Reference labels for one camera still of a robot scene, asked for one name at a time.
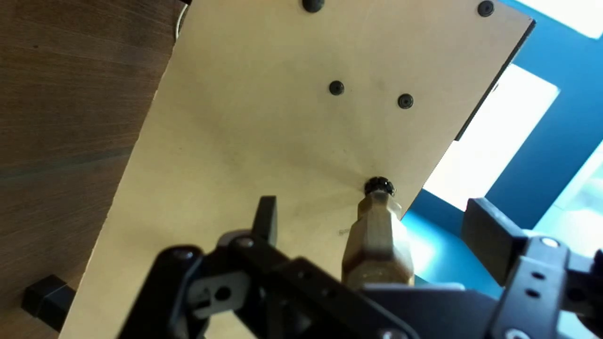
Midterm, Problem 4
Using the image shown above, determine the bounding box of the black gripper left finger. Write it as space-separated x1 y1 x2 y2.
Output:
119 194 413 339

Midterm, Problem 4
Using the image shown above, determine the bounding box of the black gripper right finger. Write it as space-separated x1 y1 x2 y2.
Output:
462 196 603 339

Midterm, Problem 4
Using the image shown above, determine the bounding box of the rod with three black players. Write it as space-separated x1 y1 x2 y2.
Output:
341 175 418 292

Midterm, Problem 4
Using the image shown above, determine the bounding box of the foosball table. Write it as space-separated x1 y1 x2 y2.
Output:
21 0 537 339

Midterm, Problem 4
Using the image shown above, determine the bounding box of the white wall poster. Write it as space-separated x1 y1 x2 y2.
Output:
422 62 561 213

